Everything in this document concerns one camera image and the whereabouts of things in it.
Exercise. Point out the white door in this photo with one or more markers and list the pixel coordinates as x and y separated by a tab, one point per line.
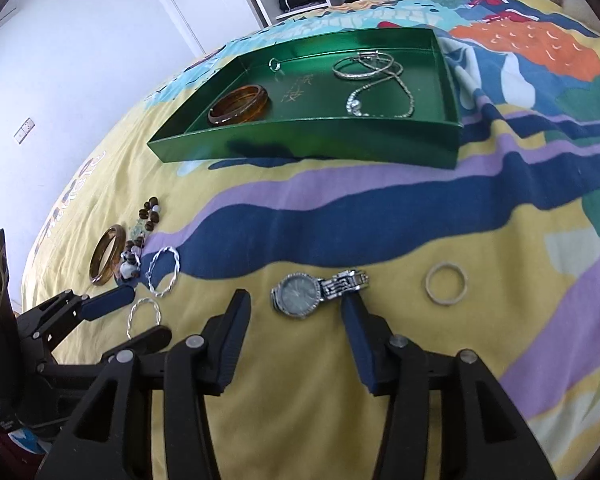
195	0

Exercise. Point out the olive brown bangle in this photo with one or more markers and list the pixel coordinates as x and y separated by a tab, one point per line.
100	260

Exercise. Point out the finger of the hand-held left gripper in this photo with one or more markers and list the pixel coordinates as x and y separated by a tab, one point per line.
145	337
110	302

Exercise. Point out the thin silver bangle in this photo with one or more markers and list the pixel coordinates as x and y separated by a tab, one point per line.
340	74

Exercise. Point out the person's left hand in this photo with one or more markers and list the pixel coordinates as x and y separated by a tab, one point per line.
27	442

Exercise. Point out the silver wristwatch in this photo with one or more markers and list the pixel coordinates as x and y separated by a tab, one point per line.
295	292

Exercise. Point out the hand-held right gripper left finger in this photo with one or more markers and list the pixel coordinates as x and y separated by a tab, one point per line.
227	355

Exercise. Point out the wall switch plate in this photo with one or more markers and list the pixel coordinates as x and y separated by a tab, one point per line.
24	131

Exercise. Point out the amber orange bangle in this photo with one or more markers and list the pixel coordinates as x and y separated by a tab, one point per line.
220	117

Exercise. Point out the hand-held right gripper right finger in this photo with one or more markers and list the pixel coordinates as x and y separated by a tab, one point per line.
360	350

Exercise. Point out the green metal tray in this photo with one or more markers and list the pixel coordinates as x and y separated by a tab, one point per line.
305	135

